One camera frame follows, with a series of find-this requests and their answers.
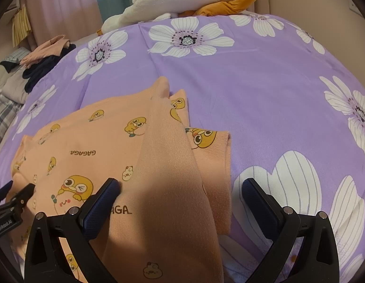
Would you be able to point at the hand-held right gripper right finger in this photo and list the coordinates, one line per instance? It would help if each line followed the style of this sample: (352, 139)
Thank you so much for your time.
(259, 209)

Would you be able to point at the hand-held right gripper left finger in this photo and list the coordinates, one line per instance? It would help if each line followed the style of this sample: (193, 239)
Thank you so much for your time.
(98, 209)

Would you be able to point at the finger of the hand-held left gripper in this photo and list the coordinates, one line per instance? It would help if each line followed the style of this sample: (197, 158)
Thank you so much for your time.
(2, 192)
(23, 194)

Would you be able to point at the orange cartoon print child's garment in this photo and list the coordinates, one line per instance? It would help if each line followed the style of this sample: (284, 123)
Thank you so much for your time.
(167, 159)

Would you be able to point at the plaid bed sheet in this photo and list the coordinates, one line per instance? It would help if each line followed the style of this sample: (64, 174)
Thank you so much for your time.
(4, 115)

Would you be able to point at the grey pillow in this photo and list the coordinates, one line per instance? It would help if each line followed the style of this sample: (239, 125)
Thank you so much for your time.
(16, 87)

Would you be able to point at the purple floral blanket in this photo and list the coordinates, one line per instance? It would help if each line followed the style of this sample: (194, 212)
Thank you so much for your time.
(253, 88)

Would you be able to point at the navy crumpled garment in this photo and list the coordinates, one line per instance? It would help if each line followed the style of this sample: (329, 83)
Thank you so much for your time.
(41, 70)

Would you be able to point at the blue striped pillow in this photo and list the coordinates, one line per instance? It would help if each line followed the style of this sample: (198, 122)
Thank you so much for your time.
(16, 55)

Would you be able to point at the pink crumpled garment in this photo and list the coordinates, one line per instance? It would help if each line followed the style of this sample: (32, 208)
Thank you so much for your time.
(45, 51)

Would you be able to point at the yellow striped hanging cloth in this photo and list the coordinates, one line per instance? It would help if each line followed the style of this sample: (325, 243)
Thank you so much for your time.
(22, 26)

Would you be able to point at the pink curtain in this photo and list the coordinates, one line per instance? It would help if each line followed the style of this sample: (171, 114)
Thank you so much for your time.
(61, 6)

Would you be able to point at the white wall socket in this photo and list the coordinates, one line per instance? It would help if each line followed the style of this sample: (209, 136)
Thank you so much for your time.
(354, 8)

